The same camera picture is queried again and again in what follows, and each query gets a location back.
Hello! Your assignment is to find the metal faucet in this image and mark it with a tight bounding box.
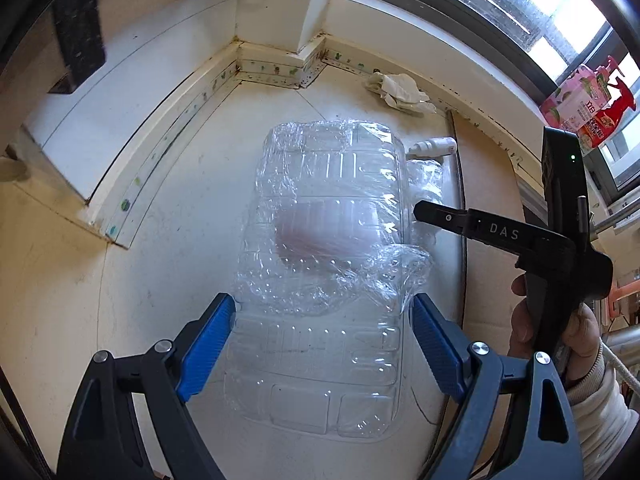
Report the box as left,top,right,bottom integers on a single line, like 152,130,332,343
596,204,640,232

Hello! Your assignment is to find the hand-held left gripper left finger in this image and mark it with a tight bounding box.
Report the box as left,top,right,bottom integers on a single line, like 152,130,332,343
57,292,237,480

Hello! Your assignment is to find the pink refill pouch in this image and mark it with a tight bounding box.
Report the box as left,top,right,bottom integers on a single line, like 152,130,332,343
539,64,609,134

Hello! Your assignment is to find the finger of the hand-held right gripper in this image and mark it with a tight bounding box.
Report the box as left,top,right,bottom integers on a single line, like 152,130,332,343
413,200,577,262

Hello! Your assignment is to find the person's right hand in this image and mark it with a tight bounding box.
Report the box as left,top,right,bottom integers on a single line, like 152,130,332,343
508,277,602,389

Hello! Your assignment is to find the clear plastic food tray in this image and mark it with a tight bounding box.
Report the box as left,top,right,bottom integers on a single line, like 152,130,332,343
222,120,407,442

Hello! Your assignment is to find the person's right forearm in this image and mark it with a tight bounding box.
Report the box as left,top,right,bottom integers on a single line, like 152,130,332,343
565,341,633,480

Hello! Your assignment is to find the red spray bottle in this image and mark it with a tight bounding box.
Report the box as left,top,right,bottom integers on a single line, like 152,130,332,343
575,55,639,151

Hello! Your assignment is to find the small white bottle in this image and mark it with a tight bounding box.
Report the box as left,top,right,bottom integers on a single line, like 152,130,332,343
405,136,459,158

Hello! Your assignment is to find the pink sink caddy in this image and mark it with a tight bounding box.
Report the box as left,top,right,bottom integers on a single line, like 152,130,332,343
606,279,632,322

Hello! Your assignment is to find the dark framed window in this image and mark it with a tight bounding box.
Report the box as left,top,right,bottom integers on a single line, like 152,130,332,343
344,0,640,192

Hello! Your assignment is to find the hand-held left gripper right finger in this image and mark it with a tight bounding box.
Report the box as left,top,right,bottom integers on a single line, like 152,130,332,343
410,292,586,480

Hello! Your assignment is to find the crumpled white tissue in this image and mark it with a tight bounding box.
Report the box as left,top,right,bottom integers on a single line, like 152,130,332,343
363,71,437,115

